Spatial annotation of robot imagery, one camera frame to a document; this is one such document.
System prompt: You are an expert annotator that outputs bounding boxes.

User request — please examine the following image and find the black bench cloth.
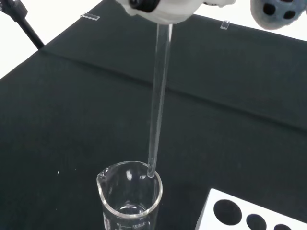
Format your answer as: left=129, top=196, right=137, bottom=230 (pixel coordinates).
left=0, top=0, right=307, bottom=230

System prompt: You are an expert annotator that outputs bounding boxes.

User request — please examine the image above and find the black tripod leg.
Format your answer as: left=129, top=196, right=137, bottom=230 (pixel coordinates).
left=0, top=0, right=46, bottom=50

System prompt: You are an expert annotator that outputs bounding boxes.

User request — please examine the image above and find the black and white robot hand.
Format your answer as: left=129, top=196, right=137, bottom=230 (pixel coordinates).
left=115, top=0, right=307, bottom=31

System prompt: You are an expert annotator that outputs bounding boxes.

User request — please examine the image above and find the clear glass graduated beaker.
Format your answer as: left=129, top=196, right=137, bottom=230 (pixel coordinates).
left=96, top=161, right=164, bottom=230

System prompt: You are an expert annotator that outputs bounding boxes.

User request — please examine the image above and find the white test tube rack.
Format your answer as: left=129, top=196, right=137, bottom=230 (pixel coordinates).
left=194, top=188, right=307, bottom=230

